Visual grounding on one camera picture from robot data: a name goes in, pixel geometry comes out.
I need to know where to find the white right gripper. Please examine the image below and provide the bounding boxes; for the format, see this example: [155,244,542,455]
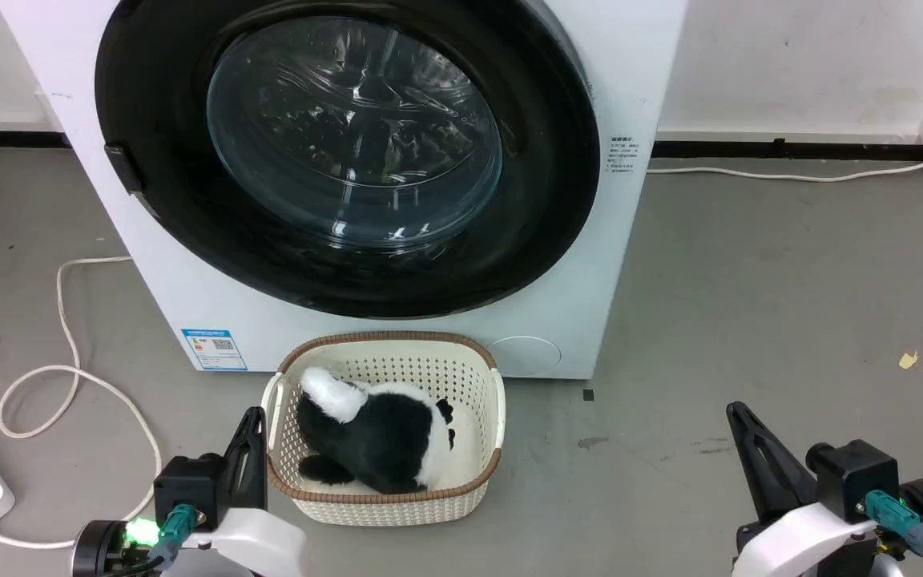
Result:
[725,401,881,577]

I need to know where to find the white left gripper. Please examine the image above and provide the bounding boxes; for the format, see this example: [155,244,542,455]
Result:
[163,406,308,577]

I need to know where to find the round black glass washer door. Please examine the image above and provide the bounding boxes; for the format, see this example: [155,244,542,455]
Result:
[95,0,601,320]

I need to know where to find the white front-load washing machine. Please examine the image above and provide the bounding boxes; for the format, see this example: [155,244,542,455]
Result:
[0,0,688,380]

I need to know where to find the blue energy label sticker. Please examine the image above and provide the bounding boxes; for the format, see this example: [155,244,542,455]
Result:
[181,328,248,372]

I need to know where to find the black and white panda plush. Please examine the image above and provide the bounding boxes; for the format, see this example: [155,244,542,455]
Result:
[295,367,457,495]

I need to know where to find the cream plastic laundry basket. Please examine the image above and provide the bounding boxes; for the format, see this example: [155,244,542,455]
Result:
[260,331,506,527]

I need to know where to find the round white filter cover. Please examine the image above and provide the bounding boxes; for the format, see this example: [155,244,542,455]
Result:
[486,336,563,378]

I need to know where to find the small printed text sticker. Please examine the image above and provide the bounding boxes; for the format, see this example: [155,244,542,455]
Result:
[607,135,639,175]

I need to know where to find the teal left connector cable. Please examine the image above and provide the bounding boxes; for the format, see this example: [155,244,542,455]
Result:
[109,503,208,577]

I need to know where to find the teal connector cable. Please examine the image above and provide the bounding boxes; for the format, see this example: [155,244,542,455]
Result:
[109,503,208,577]
[865,490,923,577]

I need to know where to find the teal right connector cable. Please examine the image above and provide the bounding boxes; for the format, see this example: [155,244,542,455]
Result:
[865,490,923,577]

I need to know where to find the white looped power cable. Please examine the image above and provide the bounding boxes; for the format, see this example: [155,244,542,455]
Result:
[0,256,163,551]

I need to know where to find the thin white washer cable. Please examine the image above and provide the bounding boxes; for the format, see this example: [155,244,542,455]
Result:
[647,151,923,184]

